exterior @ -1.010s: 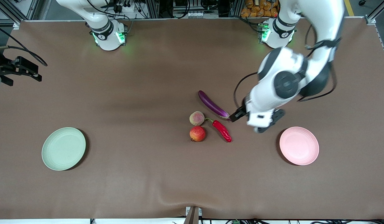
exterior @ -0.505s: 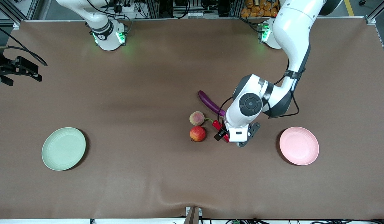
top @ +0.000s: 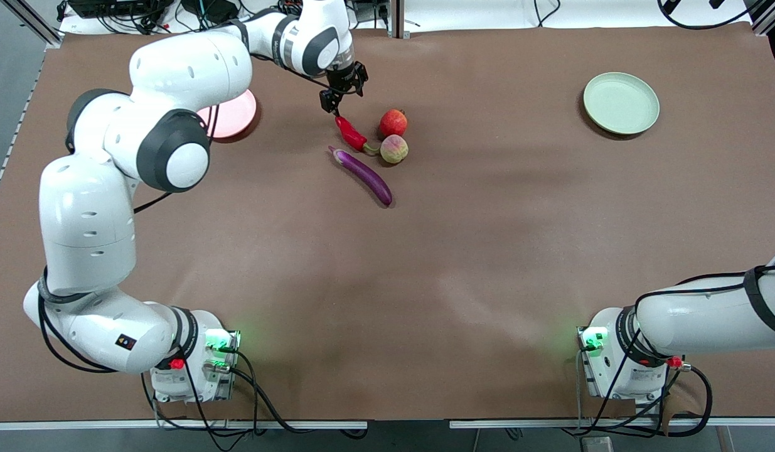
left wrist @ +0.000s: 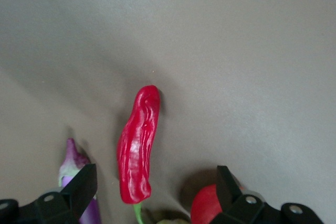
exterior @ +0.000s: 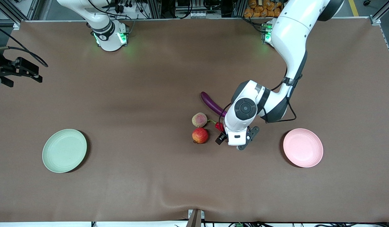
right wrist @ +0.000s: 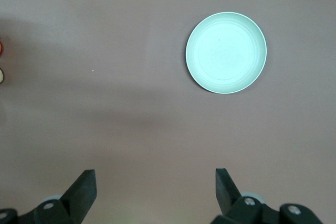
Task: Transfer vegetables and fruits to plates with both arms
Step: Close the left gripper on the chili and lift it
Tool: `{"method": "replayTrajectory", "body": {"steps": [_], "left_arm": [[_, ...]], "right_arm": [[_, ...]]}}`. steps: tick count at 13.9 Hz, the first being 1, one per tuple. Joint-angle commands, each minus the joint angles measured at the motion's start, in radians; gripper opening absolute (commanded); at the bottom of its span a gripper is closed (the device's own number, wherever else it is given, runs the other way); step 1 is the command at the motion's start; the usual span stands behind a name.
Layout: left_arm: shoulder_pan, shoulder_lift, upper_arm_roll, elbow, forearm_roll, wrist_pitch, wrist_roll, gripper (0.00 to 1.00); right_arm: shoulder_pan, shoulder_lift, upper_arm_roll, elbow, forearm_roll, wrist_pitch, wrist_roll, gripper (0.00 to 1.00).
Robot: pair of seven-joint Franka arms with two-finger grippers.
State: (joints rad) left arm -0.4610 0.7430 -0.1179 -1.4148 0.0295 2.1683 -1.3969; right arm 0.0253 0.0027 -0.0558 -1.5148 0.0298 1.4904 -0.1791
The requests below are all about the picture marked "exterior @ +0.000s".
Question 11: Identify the orange packaged goods pile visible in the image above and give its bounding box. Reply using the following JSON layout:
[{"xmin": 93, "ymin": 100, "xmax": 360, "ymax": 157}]
[{"xmin": 244, "ymin": 0, "xmax": 282, "ymax": 18}]

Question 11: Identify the long purple eggplant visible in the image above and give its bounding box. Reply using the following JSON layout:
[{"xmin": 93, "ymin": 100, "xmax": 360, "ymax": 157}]
[{"xmin": 201, "ymin": 92, "xmax": 228, "ymax": 118}]

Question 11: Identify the white power strip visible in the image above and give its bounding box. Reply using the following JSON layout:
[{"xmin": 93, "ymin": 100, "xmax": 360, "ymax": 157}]
[{"xmin": 114, "ymin": 2, "xmax": 142, "ymax": 14}]

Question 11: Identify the grey electronics box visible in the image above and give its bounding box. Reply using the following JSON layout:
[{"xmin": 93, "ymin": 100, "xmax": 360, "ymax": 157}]
[{"xmin": 175, "ymin": 0, "xmax": 214, "ymax": 19}]

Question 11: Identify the pink green peach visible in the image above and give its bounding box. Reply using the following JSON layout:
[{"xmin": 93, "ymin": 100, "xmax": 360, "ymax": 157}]
[{"xmin": 192, "ymin": 113, "xmax": 208, "ymax": 128}]

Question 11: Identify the pale green round plate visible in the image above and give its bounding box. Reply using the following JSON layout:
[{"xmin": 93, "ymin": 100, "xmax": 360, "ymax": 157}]
[{"xmin": 42, "ymin": 129, "xmax": 88, "ymax": 173}]

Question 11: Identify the metal table edge clamp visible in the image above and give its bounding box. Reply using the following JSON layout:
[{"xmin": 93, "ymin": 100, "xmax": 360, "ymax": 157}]
[{"xmin": 186, "ymin": 209, "xmax": 205, "ymax": 227}]

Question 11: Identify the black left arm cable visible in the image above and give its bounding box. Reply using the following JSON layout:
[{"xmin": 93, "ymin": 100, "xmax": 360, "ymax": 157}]
[{"xmin": 218, "ymin": 74, "xmax": 297, "ymax": 127}]

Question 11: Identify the aluminium frame post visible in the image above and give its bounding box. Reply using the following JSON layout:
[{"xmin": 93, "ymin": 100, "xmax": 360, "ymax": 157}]
[
  {"xmin": 0, "ymin": 0, "xmax": 22, "ymax": 30},
  {"xmin": 369, "ymin": 0, "xmax": 389, "ymax": 26}
]

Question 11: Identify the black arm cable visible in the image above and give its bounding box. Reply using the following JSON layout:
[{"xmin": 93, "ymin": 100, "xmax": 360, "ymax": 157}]
[
  {"xmin": 0, "ymin": 25, "xmax": 49, "ymax": 68},
  {"xmin": 218, "ymin": 74, "xmax": 297, "ymax": 127}
]

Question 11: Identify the brown table cloth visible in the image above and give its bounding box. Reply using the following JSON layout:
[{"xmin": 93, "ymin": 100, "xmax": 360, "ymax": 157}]
[{"xmin": 0, "ymin": 19, "xmax": 389, "ymax": 223}]

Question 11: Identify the pink round plate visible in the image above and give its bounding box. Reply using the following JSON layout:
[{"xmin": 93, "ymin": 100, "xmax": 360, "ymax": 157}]
[{"xmin": 283, "ymin": 128, "xmax": 323, "ymax": 168}]

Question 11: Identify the red chili pepper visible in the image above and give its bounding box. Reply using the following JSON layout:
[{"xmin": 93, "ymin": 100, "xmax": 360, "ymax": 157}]
[{"xmin": 208, "ymin": 119, "xmax": 226, "ymax": 132}]

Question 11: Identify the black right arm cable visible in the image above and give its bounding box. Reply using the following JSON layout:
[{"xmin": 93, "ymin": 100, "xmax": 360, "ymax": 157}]
[{"xmin": 0, "ymin": 25, "xmax": 49, "ymax": 68}]

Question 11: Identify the red pomegranate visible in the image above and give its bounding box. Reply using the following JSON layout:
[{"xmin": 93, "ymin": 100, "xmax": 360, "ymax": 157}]
[{"xmin": 192, "ymin": 127, "xmax": 209, "ymax": 144}]

